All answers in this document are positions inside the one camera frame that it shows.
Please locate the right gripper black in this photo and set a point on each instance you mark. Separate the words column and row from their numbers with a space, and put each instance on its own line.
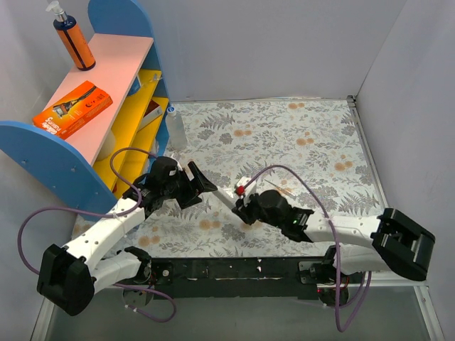
column 244, row 208

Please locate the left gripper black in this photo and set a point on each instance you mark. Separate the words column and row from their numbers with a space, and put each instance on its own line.
column 190, row 188

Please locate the white slim remote control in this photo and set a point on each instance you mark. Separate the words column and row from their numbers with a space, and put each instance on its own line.
column 226, row 197

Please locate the metal tweezers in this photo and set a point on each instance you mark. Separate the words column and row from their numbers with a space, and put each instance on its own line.
column 282, row 190

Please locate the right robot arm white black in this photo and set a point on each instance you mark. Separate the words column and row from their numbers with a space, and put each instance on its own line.
column 388, row 242

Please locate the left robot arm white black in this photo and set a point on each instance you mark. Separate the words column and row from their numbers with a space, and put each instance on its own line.
column 71, row 275

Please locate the clear plastic bottle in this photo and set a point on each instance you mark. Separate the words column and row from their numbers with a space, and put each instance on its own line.
column 176, row 129

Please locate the floral table mat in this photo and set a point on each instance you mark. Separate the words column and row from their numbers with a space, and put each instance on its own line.
column 310, row 148

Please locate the white box on shelf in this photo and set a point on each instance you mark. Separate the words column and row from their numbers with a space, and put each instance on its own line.
column 153, row 111

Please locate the white jar under shelf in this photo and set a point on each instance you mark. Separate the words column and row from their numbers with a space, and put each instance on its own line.
column 107, row 147

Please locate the blue pink yellow shelf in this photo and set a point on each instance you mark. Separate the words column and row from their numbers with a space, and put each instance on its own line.
column 82, row 142

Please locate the orange razor box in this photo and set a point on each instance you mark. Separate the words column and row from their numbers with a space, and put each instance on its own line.
column 73, row 111

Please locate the orange pump bottle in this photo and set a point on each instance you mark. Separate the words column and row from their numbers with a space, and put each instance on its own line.
column 72, row 37

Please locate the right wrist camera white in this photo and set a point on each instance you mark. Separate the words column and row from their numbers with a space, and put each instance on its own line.
column 245, row 187

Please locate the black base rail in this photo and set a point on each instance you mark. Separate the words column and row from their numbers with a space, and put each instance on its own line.
column 305, row 278

